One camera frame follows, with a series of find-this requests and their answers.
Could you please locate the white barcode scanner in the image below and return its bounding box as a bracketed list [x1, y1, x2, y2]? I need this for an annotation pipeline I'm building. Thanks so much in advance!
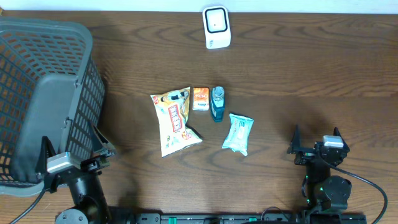
[202, 6, 231, 50]

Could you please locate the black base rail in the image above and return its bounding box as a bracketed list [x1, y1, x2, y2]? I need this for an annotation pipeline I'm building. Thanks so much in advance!
[134, 213, 367, 224]

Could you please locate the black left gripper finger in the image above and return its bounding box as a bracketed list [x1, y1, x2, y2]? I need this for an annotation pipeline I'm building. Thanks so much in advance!
[88, 121, 116, 156]
[35, 136, 56, 175]

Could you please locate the yellow snack bag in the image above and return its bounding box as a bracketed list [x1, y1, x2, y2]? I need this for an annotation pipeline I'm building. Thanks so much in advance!
[150, 87, 202, 157]

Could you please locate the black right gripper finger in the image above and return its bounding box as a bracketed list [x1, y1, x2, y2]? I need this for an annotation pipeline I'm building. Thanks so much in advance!
[287, 125, 301, 154]
[333, 127, 347, 146]

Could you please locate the teal wet wipes pack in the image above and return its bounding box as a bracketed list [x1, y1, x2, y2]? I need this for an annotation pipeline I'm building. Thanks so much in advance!
[221, 113, 254, 156]

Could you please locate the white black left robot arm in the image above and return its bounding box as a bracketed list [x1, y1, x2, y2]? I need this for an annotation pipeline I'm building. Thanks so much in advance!
[35, 121, 116, 223]

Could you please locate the dark grey plastic basket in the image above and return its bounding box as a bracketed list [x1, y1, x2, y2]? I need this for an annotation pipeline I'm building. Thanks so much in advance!
[1, 17, 105, 197]

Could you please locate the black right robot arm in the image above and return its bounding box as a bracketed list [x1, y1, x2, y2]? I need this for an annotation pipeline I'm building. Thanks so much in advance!
[287, 126, 352, 220]

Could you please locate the blue mouthwash bottle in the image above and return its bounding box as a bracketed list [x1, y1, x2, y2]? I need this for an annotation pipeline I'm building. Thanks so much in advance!
[210, 86, 225, 123]

